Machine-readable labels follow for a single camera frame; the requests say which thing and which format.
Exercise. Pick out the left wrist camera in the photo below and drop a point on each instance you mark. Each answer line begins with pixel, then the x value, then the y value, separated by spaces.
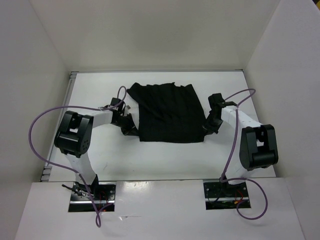
pixel 116 104

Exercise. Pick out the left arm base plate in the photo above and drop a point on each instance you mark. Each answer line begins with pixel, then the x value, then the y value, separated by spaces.
pixel 104 199

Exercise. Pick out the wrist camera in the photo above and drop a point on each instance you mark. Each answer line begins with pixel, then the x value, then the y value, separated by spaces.
pixel 215 99
pixel 116 104

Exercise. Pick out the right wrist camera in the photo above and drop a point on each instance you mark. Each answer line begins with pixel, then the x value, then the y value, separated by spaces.
pixel 215 99

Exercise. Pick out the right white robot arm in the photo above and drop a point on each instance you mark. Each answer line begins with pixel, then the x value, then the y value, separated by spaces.
pixel 254 145

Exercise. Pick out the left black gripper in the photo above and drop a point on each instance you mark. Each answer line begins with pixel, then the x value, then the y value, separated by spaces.
pixel 130 129

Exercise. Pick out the black skirt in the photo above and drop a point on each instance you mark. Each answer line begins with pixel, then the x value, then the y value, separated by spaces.
pixel 168 113

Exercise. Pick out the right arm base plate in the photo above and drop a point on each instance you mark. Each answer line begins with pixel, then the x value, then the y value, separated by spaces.
pixel 224 196

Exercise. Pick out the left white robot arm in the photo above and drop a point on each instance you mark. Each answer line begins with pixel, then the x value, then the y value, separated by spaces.
pixel 73 139

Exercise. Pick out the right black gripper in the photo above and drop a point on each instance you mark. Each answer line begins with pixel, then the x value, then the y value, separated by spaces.
pixel 208 127

